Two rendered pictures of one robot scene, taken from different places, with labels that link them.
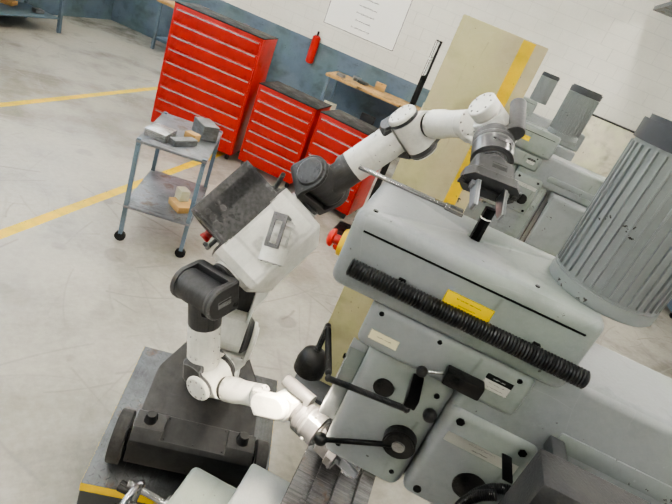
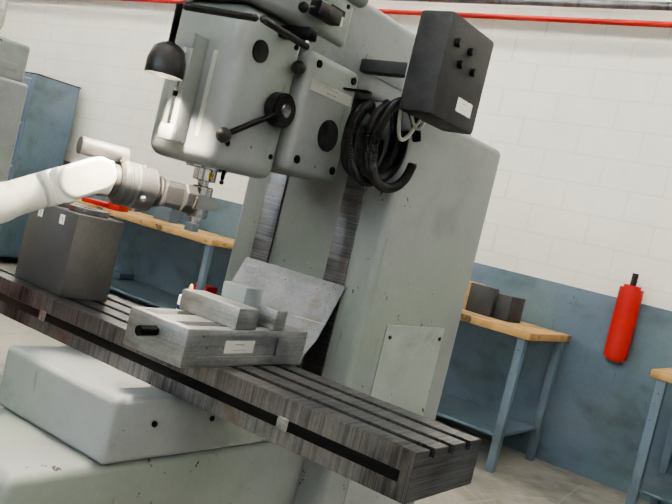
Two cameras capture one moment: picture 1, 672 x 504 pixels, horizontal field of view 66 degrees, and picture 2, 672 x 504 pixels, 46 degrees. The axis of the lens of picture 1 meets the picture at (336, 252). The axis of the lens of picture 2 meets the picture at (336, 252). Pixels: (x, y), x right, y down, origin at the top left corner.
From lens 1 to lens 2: 1.42 m
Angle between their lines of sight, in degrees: 64
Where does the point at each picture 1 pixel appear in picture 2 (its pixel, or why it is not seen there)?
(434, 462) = (305, 120)
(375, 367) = (252, 28)
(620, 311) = not seen: outside the picture
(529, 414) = (351, 42)
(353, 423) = (238, 109)
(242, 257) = not seen: outside the picture
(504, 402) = (341, 32)
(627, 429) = (393, 36)
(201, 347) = not seen: outside the picture
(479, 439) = (330, 78)
